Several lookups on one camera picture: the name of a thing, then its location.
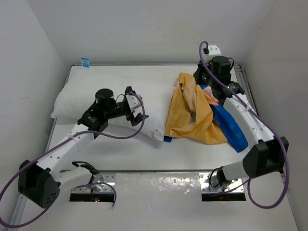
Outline blue white pillow tag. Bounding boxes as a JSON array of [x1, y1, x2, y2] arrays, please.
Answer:
[[81, 57, 90, 68]]

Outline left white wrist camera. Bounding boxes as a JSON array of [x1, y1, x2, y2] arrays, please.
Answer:
[[125, 95, 141, 112]]

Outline purple cable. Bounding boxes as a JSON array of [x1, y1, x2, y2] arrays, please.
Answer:
[[0, 91, 145, 229], [198, 41, 289, 209]]

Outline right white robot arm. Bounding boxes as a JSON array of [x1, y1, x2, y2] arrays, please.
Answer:
[[194, 56, 289, 186]]

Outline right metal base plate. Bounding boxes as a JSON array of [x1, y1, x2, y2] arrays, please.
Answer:
[[199, 172, 244, 194]]

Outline yellow blue printed pillowcase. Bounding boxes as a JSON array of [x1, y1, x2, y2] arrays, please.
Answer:
[[164, 73, 248, 153]]

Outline white front cover board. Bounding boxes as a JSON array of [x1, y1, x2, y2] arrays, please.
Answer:
[[21, 173, 297, 231]]

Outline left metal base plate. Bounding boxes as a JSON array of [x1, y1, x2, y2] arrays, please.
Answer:
[[71, 172, 116, 194]]

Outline metal base plate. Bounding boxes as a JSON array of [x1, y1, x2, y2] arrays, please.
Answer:
[[199, 172, 244, 194], [71, 172, 116, 194]]

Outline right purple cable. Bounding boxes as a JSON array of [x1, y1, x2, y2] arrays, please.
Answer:
[[198, 41, 289, 209]]

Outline white pillow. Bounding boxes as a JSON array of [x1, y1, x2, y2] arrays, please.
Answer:
[[50, 76, 174, 142]]

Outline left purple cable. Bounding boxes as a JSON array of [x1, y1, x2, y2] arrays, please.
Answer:
[[0, 91, 145, 229]]

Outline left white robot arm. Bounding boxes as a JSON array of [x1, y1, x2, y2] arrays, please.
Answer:
[[18, 87, 147, 209]]

